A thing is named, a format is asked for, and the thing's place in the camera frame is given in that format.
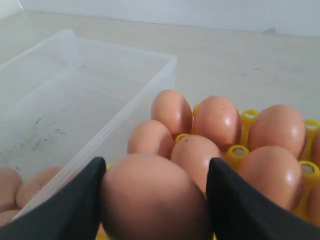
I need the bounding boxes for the clear plastic container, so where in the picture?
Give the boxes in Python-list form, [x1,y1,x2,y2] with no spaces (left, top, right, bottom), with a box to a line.
[0,29,177,215]

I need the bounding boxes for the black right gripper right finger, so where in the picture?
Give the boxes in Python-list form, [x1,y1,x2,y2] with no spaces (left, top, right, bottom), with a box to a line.
[206,157,320,240]

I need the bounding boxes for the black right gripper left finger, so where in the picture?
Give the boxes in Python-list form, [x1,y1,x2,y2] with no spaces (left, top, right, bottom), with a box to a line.
[0,157,106,240]

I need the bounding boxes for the yellow plastic egg tray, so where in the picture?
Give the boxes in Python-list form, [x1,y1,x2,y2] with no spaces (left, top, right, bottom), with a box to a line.
[97,103,320,240]

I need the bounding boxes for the brown egg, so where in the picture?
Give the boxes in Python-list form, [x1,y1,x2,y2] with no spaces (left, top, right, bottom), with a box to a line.
[0,167,23,213]
[16,166,63,209]
[311,129,320,168]
[170,133,222,193]
[127,119,174,159]
[237,146,305,211]
[306,182,320,227]
[100,153,213,240]
[193,95,242,152]
[248,104,307,158]
[0,209,20,227]
[150,89,193,138]

